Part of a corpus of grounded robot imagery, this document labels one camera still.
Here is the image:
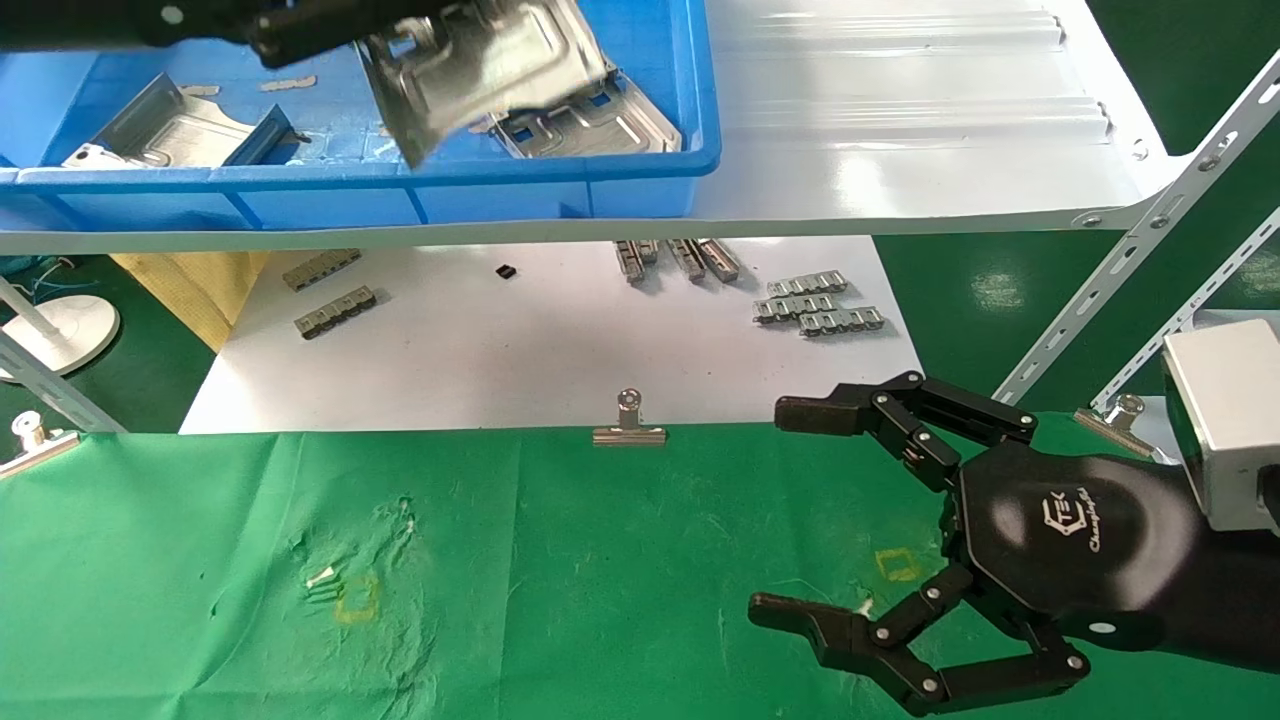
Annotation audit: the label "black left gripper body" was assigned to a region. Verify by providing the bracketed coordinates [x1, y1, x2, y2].
[130, 0, 279, 49]

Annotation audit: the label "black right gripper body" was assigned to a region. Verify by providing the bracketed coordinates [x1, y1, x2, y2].
[945, 445, 1206, 653]

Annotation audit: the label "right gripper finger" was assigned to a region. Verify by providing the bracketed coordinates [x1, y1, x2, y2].
[775, 372, 1038, 493]
[748, 562, 1091, 717]

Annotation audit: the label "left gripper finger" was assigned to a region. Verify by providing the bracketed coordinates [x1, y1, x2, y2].
[290, 0, 456, 26]
[248, 12, 401, 69]

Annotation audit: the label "stamped sheet metal bracket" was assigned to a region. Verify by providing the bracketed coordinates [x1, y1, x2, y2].
[487, 68, 684, 159]
[62, 73, 301, 168]
[355, 0, 613, 169]

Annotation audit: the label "silver binder clip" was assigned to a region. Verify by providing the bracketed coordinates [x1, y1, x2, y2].
[1075, 394, 1161, 457]
[592, 388, 667, 446]
[0, 410, 82, 479]

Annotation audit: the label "blue plastic tray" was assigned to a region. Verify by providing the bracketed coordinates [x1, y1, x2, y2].
[0, 0, 723, 233]

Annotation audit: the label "green table cloth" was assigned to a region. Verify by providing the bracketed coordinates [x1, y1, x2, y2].
[0, 410, 1280, 720]

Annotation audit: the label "yellow woven bag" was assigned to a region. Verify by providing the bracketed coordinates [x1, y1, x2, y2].
[110, 250, 273, 353]

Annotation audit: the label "white metal shelf board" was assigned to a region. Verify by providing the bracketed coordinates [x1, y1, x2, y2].
[0, 0, 1191, 256]

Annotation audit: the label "white round stand base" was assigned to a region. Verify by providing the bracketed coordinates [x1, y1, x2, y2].
[0, 278, 121, 376]

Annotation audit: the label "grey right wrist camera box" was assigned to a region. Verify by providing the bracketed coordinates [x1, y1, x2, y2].
[1160, 320, 1280, 533]

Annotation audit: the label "thin coloured wires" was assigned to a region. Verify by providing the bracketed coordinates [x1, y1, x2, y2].
[0, 255, 77, 306]

